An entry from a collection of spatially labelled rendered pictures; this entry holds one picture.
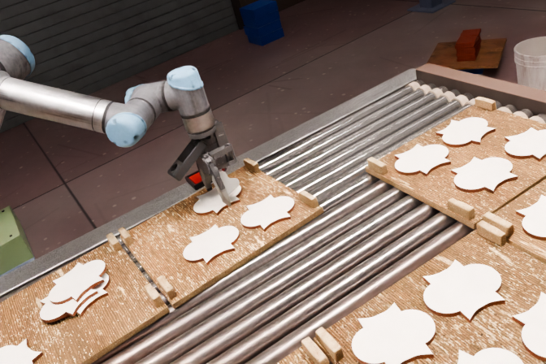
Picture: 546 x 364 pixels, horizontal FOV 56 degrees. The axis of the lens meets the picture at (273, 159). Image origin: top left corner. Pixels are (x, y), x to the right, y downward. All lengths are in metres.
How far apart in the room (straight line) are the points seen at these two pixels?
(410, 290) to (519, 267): 0.20
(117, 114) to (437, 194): 0.73
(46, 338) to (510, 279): 0.92
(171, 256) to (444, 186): 0.65
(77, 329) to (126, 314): 0.11
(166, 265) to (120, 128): 0.33
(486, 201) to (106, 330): 0.84
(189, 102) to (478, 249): 0.70
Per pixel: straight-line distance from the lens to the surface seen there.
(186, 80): 1.22
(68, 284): 1.29
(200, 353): 1.04
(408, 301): 0.99
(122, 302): 1.21
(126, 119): 1.15
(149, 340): 1.12
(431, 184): 1.26
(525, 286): 1.02
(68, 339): 1.20
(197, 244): 1.24
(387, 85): 1.83
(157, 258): 1.27
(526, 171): 1.29
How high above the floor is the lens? 1.66
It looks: 29 degrees down
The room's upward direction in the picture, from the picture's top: 16 degrees counter-clockwise
